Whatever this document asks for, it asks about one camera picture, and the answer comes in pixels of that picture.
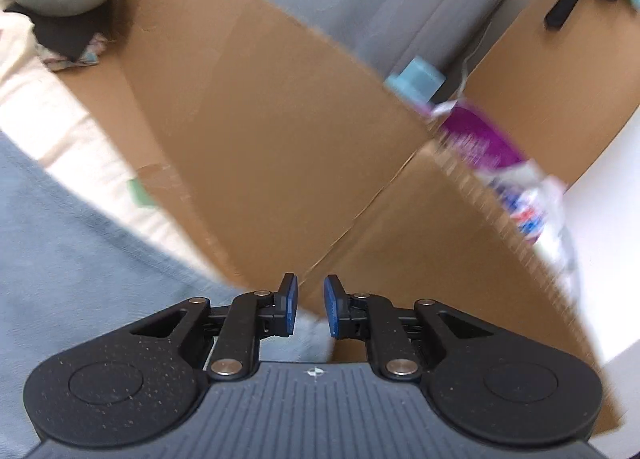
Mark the brown cardboard sheet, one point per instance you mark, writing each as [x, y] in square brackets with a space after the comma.
[275, 129]

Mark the detergent bottle with blue cap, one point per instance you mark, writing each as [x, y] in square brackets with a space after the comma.
[415, 79]

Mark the blue denim jeans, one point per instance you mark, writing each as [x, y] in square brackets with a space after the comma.
[75, 264]

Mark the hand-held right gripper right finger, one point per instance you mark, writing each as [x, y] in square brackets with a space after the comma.
[331, 309]

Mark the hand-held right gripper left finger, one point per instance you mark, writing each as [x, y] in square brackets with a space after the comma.
[290, 306]

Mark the cream bear print blanket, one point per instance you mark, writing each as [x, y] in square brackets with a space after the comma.
[60, 129]

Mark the tall cardboard box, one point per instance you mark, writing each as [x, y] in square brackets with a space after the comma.
[550, 89]

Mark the purple packet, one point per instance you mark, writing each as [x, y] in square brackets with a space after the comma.
[475, 139]

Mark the black cloth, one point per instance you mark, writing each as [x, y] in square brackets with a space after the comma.
[60, 36]

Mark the white printed packet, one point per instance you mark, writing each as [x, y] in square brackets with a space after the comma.
[535, 209]

